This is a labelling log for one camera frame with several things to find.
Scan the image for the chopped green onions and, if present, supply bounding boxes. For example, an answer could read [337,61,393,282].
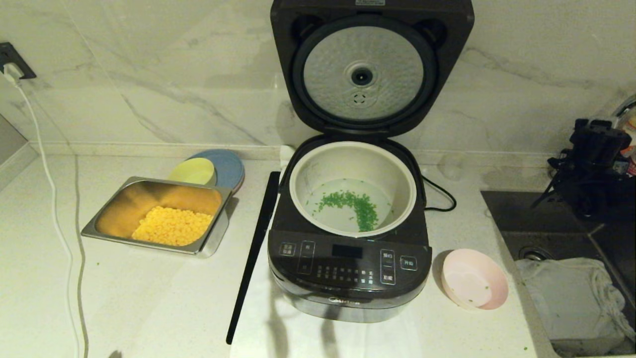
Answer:
[312,190,380,233]

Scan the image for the black rice cooker lid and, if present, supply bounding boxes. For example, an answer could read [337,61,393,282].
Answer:
[270,0,475,138]

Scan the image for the pink bowl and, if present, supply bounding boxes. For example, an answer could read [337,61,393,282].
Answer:
[441,249,510,311]

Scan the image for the white inner pot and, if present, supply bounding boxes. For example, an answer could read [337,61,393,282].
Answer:
[289,141,417,238]

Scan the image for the black rice cooker base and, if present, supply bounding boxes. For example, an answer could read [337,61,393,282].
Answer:
[268,132,433,324]

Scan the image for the blue plate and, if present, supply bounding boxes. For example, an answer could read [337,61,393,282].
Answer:
[187,149,245,194]

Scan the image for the long black flat strip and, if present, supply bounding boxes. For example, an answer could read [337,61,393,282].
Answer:
[226,171,282,345]

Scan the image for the pale yellow plate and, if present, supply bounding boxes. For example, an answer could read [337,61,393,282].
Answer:
[168,158,217,187]

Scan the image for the clear glass cup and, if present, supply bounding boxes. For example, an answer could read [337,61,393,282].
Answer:
[437,153,468,181]

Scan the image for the yellow corn kernels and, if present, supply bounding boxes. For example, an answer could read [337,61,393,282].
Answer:
[131,206,214,247]

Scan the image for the stainless steel food pan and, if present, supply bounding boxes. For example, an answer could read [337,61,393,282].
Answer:
[80,176,235,258]

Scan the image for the metal sink drain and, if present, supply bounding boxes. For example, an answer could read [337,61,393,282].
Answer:
[517,246,547,262]

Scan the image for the grey white dish cloth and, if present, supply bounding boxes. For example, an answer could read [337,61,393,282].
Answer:
[515,257,636,349]

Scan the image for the chrome faucet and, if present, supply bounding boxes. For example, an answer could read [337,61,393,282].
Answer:
[612,94,636,119]

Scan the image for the orange bottle with red label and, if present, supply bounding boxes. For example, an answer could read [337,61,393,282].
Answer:
[624,114,636,176]

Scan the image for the black cord loop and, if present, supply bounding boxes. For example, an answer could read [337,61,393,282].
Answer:
[421,177,457,212]

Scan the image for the white power cable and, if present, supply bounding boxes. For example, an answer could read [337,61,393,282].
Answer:
[13,80,83,358]

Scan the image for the black wall socket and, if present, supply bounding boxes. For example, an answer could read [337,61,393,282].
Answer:
[0,42,37,81]

